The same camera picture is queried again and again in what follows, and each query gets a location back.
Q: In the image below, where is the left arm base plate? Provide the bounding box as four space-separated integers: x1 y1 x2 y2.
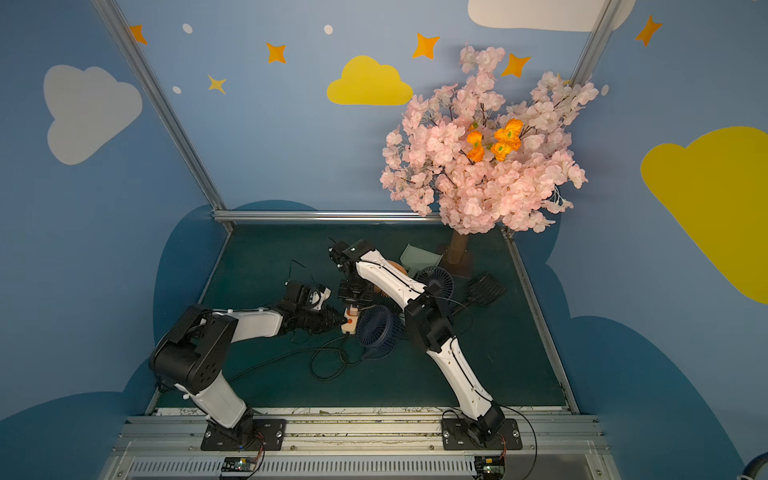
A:
200 416 287 452

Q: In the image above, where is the black brush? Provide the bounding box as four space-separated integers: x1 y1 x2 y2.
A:
466 272 507 306

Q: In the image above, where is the mint green dustpan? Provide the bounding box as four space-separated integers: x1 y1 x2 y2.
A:
400 244 442 277

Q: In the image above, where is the green circuit board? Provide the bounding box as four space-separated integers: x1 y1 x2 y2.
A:
221 457 259 476
473 456 506 480

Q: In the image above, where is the right green circuit board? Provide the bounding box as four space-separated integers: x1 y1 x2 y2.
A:
473 456 506 480

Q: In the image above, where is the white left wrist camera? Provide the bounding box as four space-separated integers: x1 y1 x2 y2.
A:
305 285 331 311

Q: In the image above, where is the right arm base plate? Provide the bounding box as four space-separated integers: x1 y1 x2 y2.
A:
440 417 523 451

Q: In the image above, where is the white red power strip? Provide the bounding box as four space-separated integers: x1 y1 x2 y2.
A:
341 308 360 335

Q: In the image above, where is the left green circuit board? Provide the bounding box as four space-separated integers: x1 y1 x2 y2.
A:
221 457 259 476

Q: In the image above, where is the black power strip cable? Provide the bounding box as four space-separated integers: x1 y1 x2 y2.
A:
227 333 367 383

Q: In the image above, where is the aluminium frame rail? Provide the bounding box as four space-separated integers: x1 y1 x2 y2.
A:
212 210 442 224

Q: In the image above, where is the brown tree base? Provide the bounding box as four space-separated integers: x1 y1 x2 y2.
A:
440 231 474 278

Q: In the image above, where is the orange desk fan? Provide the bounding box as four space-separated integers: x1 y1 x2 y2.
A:
368 260 409 304

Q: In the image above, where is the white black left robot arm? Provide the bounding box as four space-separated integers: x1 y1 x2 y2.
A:
149 281 346 430

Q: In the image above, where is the navy desk fan front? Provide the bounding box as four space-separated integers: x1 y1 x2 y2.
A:
356 305 404 359

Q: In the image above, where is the pink blossom artificial tree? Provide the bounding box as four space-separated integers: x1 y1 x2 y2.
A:
380 46 600 235

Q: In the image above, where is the navy desk fan upright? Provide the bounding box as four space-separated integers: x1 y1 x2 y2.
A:
415 266 455 298

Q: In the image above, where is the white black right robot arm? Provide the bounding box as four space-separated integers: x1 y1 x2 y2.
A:
328 240 505 446

